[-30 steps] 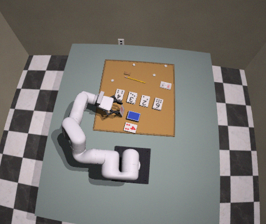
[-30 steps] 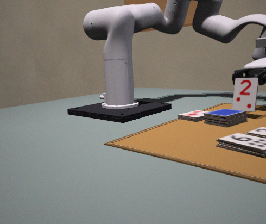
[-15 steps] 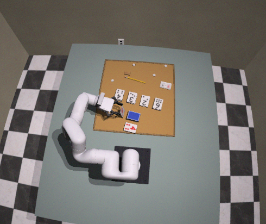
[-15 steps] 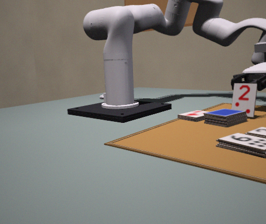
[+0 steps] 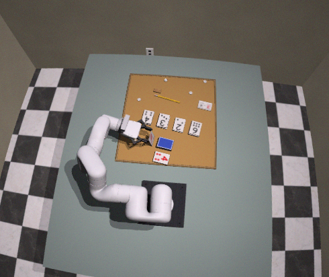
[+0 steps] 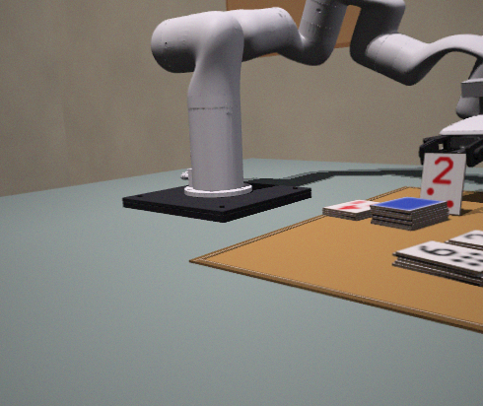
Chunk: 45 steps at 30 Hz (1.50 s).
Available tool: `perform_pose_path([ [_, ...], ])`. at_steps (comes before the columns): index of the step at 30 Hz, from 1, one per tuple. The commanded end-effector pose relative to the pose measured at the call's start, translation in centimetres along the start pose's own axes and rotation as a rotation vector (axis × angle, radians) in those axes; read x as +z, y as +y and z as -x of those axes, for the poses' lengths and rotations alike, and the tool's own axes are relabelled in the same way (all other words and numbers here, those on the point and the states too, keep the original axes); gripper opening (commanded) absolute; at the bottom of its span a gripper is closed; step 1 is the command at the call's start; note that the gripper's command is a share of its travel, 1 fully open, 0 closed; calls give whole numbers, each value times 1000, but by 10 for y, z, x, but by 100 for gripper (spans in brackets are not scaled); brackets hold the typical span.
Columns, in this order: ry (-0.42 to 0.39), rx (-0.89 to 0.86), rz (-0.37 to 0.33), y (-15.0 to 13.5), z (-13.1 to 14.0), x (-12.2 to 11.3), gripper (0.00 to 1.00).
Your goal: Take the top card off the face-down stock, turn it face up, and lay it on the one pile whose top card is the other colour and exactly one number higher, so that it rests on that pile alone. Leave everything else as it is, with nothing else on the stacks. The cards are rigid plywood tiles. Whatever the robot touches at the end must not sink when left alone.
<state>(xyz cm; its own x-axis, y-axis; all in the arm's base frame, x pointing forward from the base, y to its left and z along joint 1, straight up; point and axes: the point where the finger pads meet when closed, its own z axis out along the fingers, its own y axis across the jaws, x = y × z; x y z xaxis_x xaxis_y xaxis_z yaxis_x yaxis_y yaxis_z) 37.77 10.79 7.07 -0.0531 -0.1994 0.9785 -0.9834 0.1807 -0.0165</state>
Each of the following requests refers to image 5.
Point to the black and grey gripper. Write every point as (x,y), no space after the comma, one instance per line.
(133,129)

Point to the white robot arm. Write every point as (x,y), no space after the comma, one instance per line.
(135,197)

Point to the dark blue card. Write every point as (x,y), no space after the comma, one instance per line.
(165,143)

